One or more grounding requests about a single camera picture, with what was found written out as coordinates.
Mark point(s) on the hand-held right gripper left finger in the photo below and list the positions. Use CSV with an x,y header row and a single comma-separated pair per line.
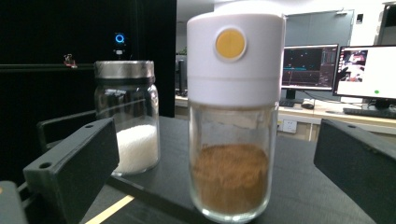
x,y
77,165

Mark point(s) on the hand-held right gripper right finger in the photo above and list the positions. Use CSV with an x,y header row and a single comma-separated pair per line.
x,y
361,168

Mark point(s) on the glass jar with metal lid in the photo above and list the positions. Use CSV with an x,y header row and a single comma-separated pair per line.
x,y
124,102

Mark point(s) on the white-lidded glass spice jar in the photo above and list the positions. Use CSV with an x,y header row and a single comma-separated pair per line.
x,y
233,77

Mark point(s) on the black keyboard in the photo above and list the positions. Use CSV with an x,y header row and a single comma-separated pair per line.
x,y
370,112

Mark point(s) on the computer mouse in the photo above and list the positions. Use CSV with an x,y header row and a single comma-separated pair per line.
x,y
308,103

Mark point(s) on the monitor with white screen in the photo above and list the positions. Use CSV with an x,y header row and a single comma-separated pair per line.
x,y
370,74

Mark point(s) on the monitor with dark screen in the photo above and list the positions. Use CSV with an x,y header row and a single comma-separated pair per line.
x,y
309,67

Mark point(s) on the black curtain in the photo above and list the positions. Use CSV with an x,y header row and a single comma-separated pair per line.
x,y
46,31

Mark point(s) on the white wall socket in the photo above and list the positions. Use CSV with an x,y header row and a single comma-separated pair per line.
x,y
289,126

